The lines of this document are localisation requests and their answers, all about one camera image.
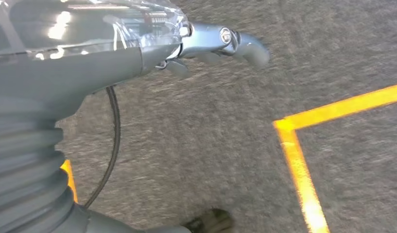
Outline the black left camera cable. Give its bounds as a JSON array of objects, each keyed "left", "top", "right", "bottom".
[{"left": 83, "top": 85, "right": 122, "bottom": 209}]

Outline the yellow floor tape square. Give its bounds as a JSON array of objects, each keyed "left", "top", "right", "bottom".
[{"left": 273, "top": 83, "right": 397, "bottom": 233}]

